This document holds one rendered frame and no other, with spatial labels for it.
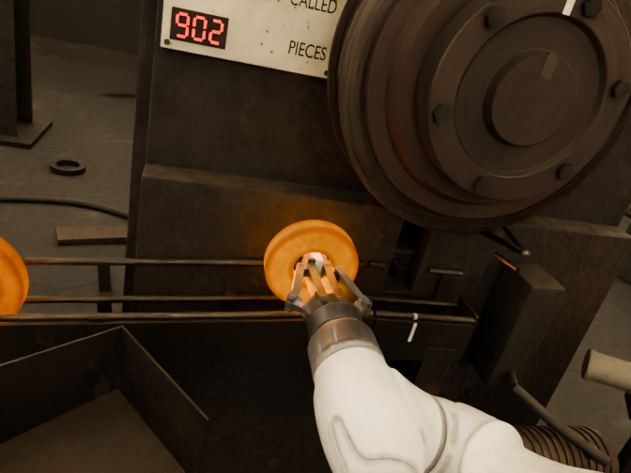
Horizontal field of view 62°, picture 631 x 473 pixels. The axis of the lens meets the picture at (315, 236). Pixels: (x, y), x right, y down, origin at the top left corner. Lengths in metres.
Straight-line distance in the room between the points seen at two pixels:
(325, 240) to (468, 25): 0.37
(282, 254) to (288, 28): 0.34
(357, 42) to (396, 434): 0.48
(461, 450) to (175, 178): 0.56
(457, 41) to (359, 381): 0.41
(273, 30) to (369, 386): 0.53
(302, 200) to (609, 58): 0.48
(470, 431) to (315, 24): 0.60
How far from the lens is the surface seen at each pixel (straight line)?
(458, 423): 0.64
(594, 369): 1.11
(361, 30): 0.72
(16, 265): 0.88
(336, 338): 0.63
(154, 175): 0.86
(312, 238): 0.81
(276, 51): 0.84
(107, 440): 0.78
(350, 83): 0.73
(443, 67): 0.67
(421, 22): 0.71
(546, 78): 0.73
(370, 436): 0.54
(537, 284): 1.02
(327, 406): 0.58
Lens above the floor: 1.19
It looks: 25 degrees down
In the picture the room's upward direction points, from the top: 14 degrees clockwise
